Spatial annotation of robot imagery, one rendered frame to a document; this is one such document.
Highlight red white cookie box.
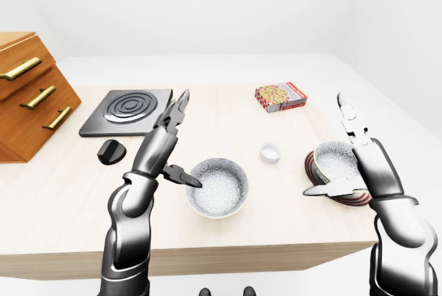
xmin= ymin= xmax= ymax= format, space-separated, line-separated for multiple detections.
xmin=255 ymin=81 xmax=308 ymax=114

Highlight small white ramekin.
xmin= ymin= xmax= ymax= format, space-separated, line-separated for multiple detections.
xmin=259 ymin=141 xmax=282 ymax=164

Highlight round black stove knob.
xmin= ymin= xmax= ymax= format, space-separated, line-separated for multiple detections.
xmin=97 ymin=139 xmax=127 ymax=166

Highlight wooden cabinet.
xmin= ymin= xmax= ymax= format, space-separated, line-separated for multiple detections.
xmin=0 ymin=31 xmax=82 ymax=164

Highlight patterned black white bowl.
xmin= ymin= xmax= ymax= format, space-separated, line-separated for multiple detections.
xmin=185 ymin=158 xmax=249 ymax=221
xmin=313 ymin=141 xmax=362 ymax=185

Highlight brass drawer handle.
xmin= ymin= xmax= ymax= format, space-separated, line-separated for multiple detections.
xmin=41 ymin=106 xmax=73 ymax=130
xmin=0 ymin=57 xmax=43 ymax=81
xmin=19 ymin=86 xmax=57 ymax=110

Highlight flat dark stove plate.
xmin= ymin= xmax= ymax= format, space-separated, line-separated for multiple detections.
xmin=78 ymin=89 xmax=173 ymax=138

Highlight wooden drawer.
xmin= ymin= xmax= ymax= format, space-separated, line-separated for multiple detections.
xmin=0 ymin=64 xmax=73 ymax=128
xmin=0 ymin=90 xmax=82 ymax=164
xmin=0 ymin=36 xmax=57 ymax=101

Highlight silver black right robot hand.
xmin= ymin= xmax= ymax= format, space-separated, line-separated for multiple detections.
xmin=302 ymin=92 xmax=405 ymax=200

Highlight plate with red rings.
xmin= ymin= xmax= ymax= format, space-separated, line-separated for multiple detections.
xmin=304 ymin=150 xmax=374 ymax=207

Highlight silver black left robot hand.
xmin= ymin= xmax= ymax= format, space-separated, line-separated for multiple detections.
xmin=132 ymin=89 xmax=203 ymax=189

